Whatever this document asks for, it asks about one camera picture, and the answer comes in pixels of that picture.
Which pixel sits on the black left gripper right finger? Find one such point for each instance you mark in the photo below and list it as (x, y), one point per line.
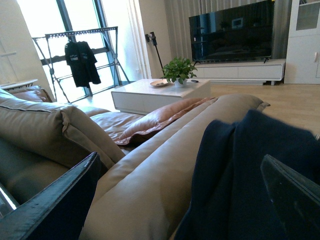
(296, 199)

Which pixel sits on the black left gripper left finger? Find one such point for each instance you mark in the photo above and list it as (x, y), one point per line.
(59, 211)

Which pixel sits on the metal clothes drying rack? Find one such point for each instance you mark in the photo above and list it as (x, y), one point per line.
(110, 40)

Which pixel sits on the green potted plant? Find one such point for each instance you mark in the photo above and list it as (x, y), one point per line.
(178, 70)

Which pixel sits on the large black television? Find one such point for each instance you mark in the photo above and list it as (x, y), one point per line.
(242, 33)

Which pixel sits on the black hanging shirt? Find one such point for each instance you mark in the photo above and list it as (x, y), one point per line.
(81, 60)

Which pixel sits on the beige leather sofa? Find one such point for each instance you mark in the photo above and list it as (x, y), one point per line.
(144, 190)

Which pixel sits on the white display cabinet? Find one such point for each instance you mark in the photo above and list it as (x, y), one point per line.
(303, 47)

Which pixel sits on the black stick vacuum cleaner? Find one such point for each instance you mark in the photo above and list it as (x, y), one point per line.
(150, 37)

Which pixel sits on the beige shallow dish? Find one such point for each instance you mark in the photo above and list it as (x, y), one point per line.
(159, 83)

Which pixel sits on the white tv stand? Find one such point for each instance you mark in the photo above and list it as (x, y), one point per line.
(243, 73)

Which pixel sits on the white coffee table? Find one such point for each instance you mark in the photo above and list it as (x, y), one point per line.
(140, 98)

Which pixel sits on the brown leather cushion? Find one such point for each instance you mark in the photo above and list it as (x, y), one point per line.
(146, 127)

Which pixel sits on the dark navy garment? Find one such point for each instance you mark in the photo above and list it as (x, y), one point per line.
(229, 199)

